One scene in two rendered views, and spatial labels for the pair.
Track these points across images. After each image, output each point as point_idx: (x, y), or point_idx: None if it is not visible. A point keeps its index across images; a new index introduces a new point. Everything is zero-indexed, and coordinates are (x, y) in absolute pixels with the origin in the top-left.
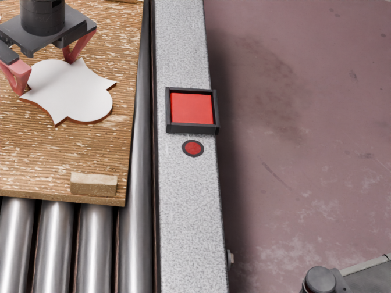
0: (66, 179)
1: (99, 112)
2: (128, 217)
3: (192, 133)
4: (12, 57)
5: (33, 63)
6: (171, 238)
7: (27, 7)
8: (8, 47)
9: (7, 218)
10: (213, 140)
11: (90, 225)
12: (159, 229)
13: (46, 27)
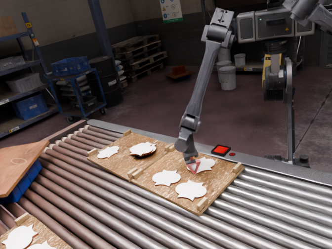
0: (230, 173)
1: (213, 161)
2: (247, 169)
3: (227, 152)
4: (194, 160)
5: (185, 169)
6: (258, 165)
7: (189, 145)
8: (190, 160)
9: (234, 188)
10: (231, 150)
11: (246, 176)
12: (254, 166)
13: (194, 147)
